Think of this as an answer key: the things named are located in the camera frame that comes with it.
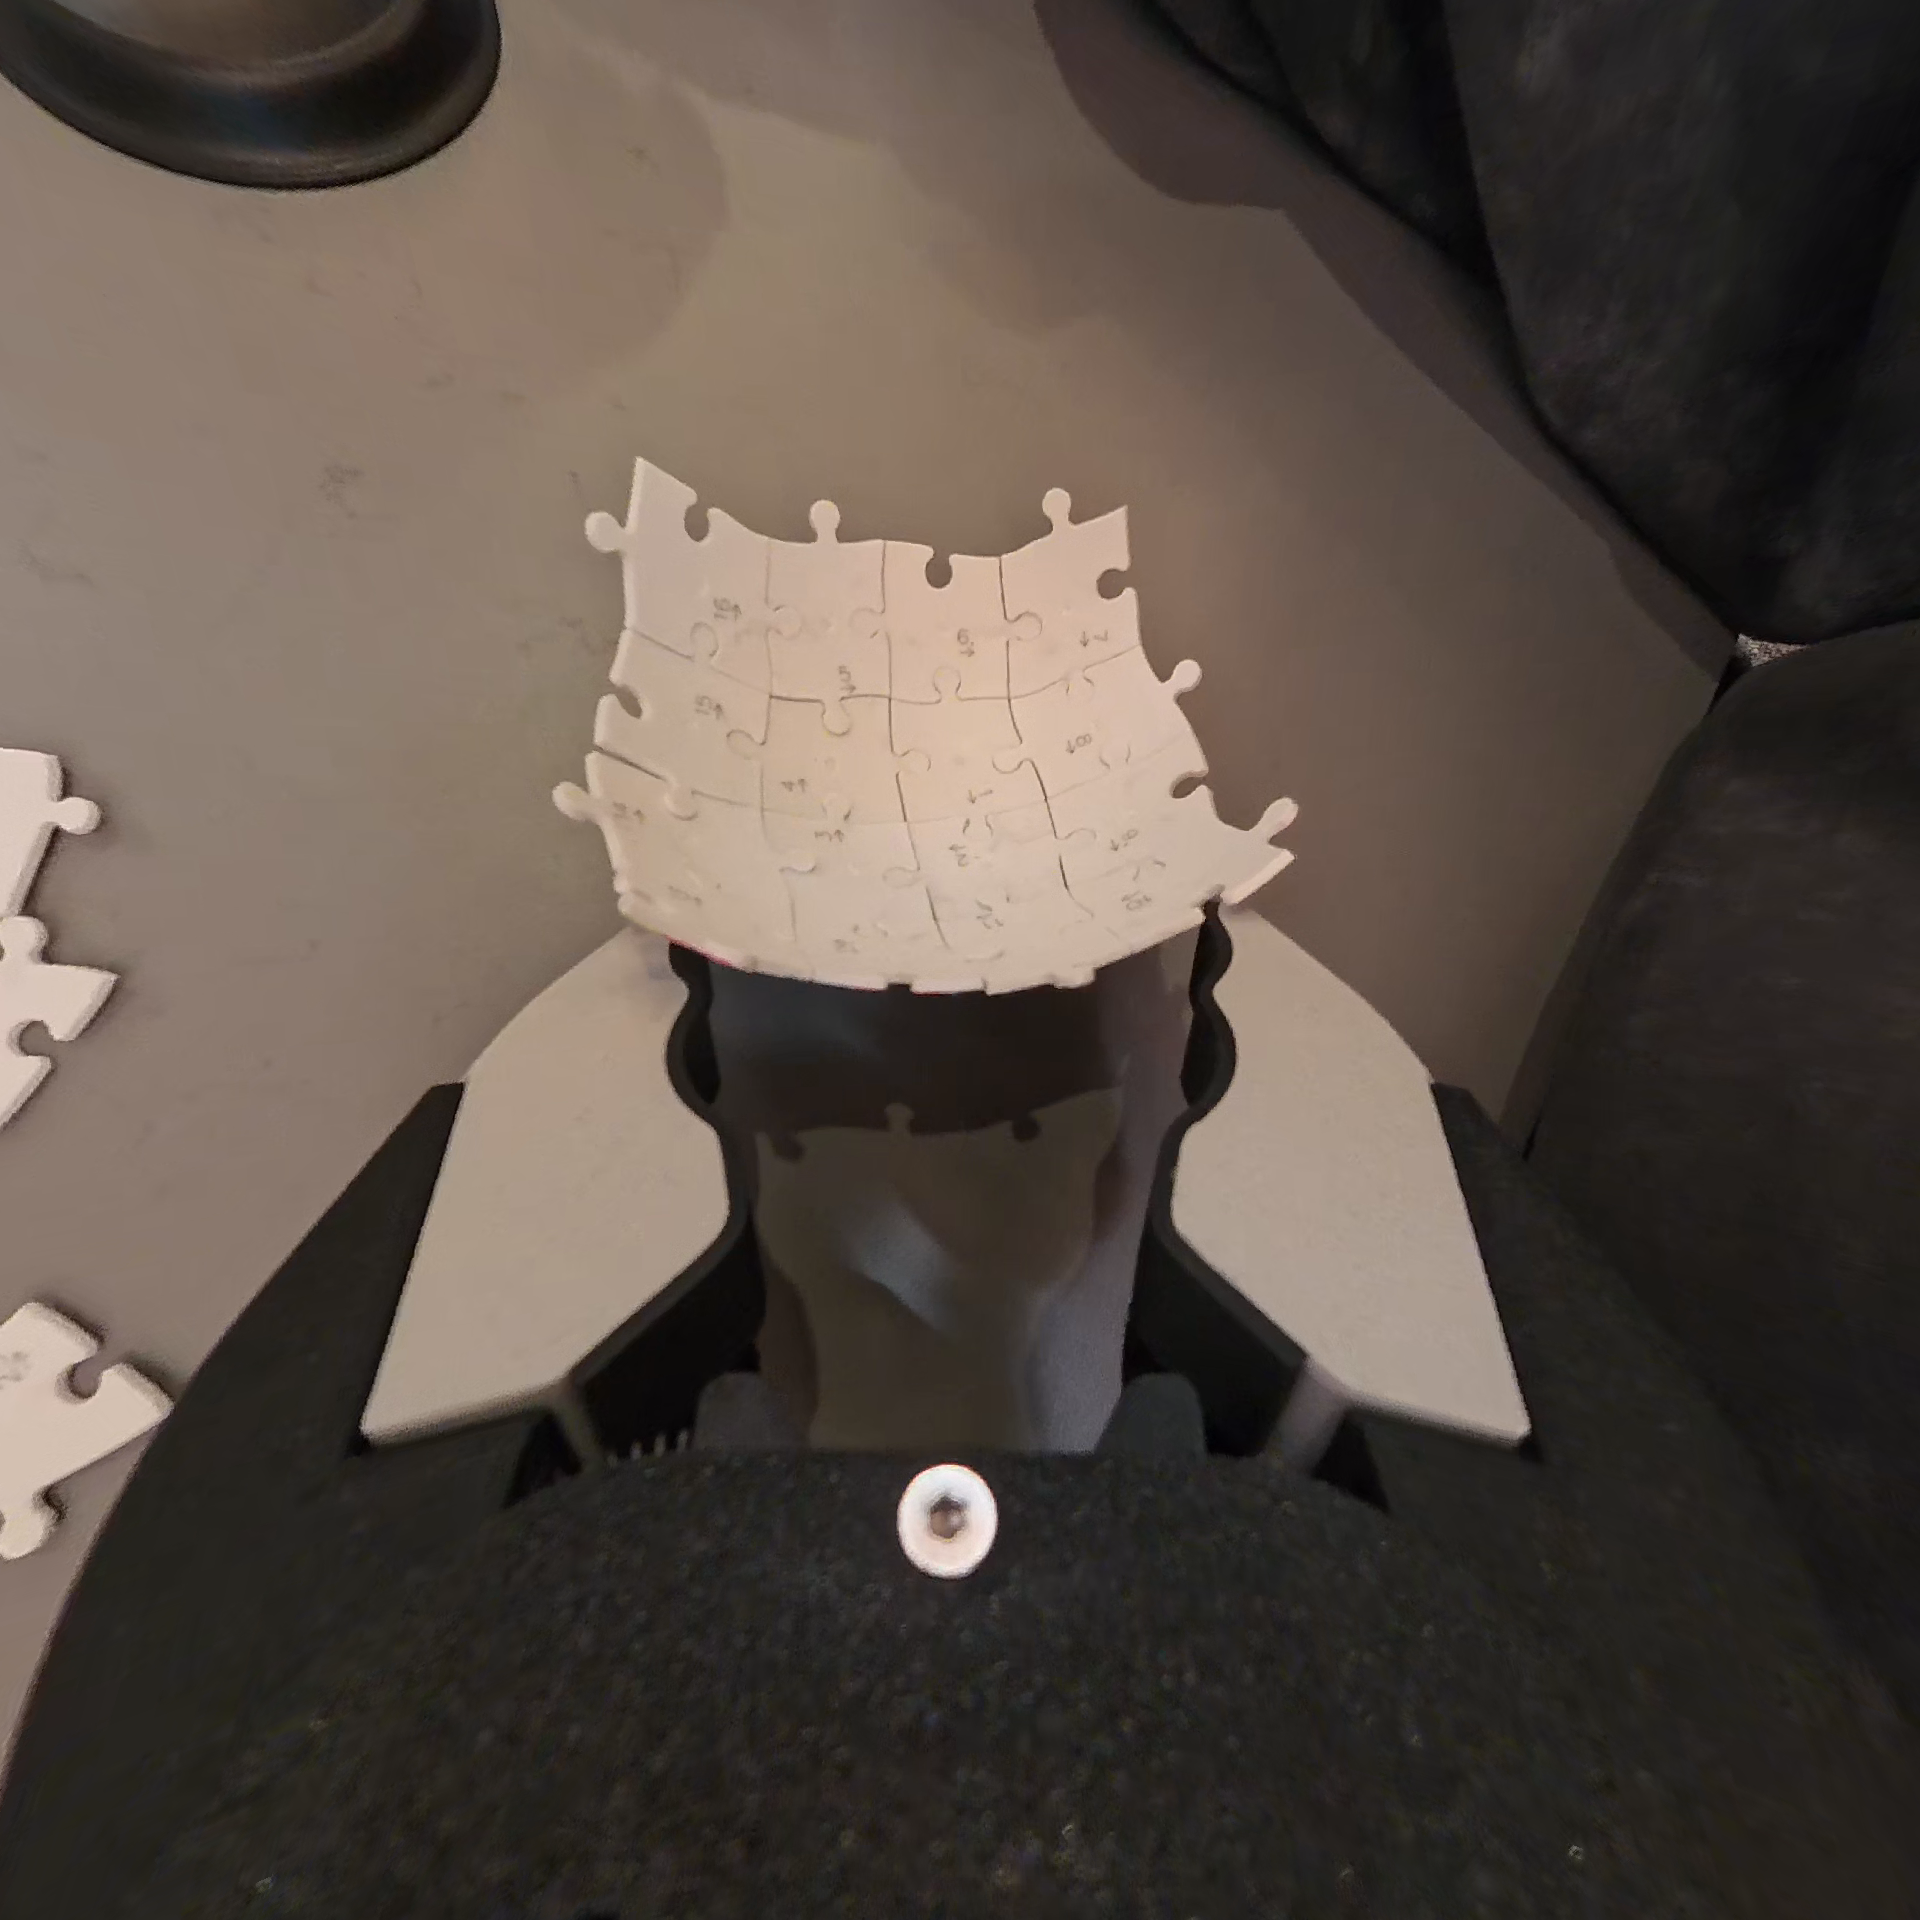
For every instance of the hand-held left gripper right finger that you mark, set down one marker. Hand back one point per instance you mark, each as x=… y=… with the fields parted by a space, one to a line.
x=1320 y=1215

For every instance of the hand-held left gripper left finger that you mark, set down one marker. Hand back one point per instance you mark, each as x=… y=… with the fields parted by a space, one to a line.
x=570 y=1215

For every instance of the assembled curved puzzle ball section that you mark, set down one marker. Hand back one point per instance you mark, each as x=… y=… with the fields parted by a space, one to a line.
x=930 y=749

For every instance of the pile of white puzzle pieces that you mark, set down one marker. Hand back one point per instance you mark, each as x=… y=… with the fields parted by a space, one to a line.
x=44 y=1411

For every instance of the black round puzzle stand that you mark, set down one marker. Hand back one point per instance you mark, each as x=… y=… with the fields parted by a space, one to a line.
x=255 y=129

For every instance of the person's dark trousers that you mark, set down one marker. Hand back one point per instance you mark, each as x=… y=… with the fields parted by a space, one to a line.
x=1757 y=1049

